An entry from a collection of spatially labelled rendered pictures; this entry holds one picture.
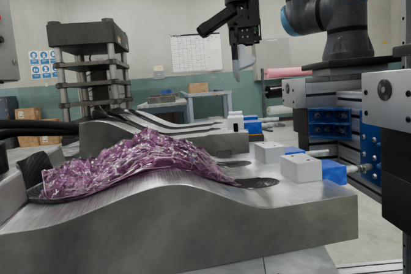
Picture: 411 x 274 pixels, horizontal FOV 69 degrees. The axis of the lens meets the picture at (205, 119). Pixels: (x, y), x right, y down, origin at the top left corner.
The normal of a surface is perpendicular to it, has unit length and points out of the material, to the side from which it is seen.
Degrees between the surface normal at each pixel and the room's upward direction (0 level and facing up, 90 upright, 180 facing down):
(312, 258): 0
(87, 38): 90
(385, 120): 90
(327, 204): 90
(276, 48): 90
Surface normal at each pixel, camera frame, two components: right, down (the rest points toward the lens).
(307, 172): 0.19, 0.09
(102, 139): -0.11, 0.12
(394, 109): -1.00, 0.08
